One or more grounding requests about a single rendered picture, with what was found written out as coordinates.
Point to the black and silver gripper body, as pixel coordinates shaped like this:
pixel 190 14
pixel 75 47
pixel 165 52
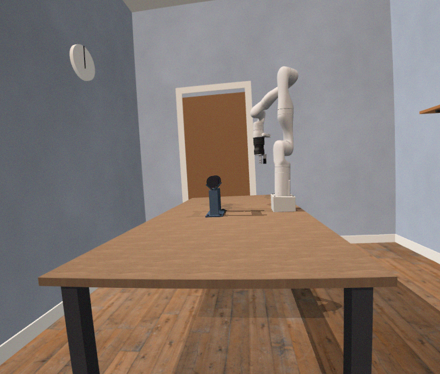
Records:
pixel 258 141

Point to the blue metal cradle base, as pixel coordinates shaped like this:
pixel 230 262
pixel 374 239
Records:
pixel 215 202

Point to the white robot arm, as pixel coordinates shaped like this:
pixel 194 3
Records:
pixel 285 79

